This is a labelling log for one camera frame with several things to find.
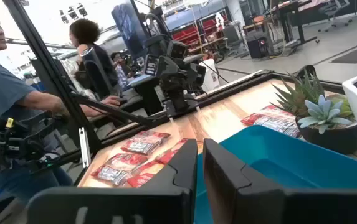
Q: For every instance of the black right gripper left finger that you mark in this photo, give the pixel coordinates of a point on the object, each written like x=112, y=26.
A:
x=165, y=202

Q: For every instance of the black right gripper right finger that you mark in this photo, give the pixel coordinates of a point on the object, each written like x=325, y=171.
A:
x=243, y=199

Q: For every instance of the red popcorn bag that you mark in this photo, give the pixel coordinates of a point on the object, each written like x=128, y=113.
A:
x=170, y=153
x=145, y=142
x=282, y=126
x=268, y=113
x=142, y=178
x=119, y=168

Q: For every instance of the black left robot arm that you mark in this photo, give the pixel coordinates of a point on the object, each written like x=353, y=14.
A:
x=158, y=43

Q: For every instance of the white waste bin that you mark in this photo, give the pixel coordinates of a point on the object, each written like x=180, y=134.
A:
x=210, y=77

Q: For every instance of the blue plastic basket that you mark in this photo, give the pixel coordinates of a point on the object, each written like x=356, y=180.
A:
x=274, y=149

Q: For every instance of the person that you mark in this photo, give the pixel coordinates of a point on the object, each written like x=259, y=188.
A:
x=100, y=59
x=120, y=70
x=0, y=87

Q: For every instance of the shelf with red bins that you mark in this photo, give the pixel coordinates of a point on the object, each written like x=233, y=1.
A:
x=193, y=32

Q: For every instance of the grey office chair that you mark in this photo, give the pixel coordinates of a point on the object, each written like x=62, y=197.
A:
x=231, y=39

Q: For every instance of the blue padded panel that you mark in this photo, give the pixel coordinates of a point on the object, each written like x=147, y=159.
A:
x=130, y=28

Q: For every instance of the black chair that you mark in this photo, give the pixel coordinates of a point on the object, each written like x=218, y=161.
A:
x=94, y=73

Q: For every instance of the black computer tower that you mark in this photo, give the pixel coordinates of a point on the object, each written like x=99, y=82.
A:
x=257, y=46

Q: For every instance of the succulents in black bowl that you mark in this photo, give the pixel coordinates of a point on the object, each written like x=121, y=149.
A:
x=324, y=124

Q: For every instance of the black desk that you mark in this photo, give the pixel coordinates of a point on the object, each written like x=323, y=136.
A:
x=290, y=12

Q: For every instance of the white office chair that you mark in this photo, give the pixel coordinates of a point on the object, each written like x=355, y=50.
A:
x=334, y=11

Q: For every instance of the white metal bracket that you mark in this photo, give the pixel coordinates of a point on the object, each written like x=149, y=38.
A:
x=84, y=146

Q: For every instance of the black frame post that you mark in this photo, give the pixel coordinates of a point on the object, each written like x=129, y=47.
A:
x=50, y=71

